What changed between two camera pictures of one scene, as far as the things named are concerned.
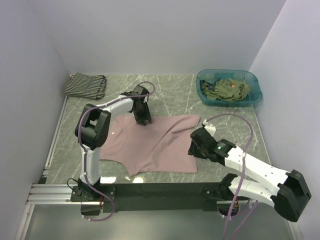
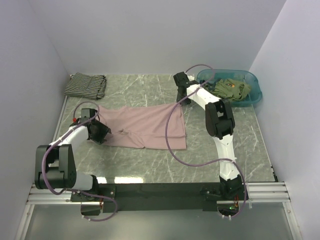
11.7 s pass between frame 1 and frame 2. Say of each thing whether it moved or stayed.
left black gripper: moved
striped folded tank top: stayed
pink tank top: moved
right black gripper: moved
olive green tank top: stayed
